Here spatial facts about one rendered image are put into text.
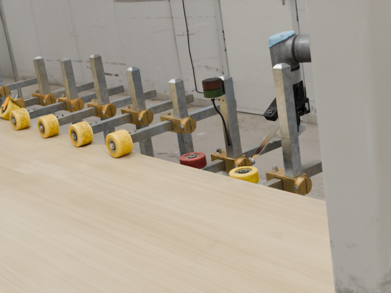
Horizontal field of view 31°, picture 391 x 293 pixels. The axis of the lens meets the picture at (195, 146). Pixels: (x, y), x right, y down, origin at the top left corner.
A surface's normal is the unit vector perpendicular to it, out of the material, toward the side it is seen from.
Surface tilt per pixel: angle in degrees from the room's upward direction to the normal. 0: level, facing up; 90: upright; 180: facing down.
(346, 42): 90
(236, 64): 90
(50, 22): 90
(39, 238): 0
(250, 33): 90
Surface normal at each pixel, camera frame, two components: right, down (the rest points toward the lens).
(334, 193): -0.77, 0.29
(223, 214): -0.15, -0.95
